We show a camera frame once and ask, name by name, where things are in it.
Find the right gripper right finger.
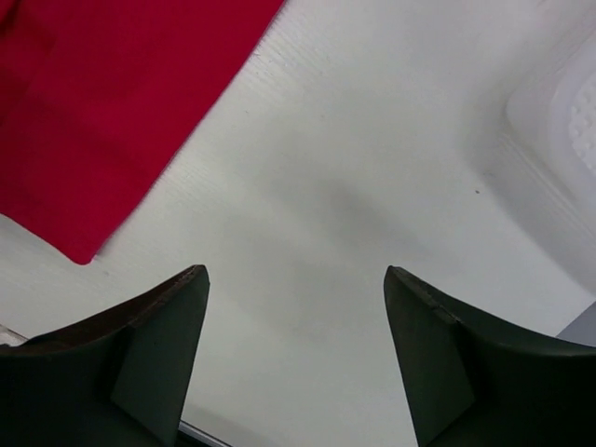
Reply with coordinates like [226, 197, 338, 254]
[384, 266, 595, 446]

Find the red t-shirt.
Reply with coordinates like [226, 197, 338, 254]
[1, 1, 281, 264]

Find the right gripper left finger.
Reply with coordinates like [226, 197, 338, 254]
[1, 265, 210, 446]

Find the white plastic basket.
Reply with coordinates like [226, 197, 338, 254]
[502, 46, 596, 299]

